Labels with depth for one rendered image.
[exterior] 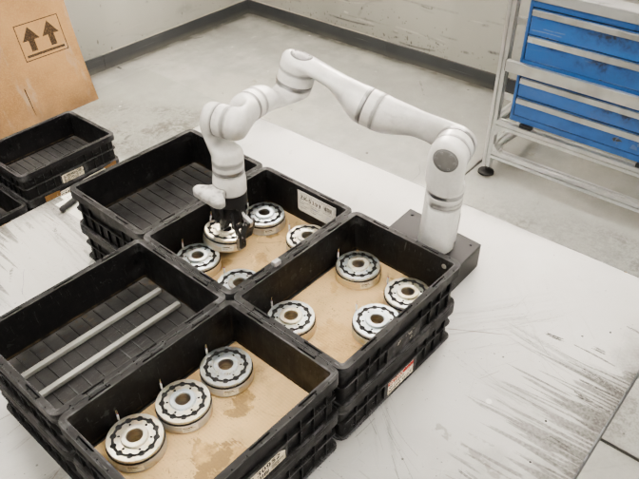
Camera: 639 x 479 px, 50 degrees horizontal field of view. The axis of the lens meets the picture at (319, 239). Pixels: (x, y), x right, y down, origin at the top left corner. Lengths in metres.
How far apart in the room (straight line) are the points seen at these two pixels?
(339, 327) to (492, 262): 0.56
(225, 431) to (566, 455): 0.67
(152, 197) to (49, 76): 2.43
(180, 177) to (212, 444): 0.90
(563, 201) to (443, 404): 2.06
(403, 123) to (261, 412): 0.73
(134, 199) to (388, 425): 0.91
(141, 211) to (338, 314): 0.64
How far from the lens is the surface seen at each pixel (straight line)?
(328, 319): 1.48
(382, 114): 1.59
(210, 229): 1.64
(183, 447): 1.30
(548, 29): 3.15
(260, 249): 1.66
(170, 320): 1.51
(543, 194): 3.46
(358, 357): 1.27
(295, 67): 1.65
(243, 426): 1.31
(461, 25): 4.37
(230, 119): 1.41
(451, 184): 1.60
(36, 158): 2.88
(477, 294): 1.76
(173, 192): 1.90
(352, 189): 2.09
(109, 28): 4.74
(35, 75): 4.22
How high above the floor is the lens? 1.88
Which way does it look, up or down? 38 degrees down
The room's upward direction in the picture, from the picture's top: 1 degrees counter-clockwise
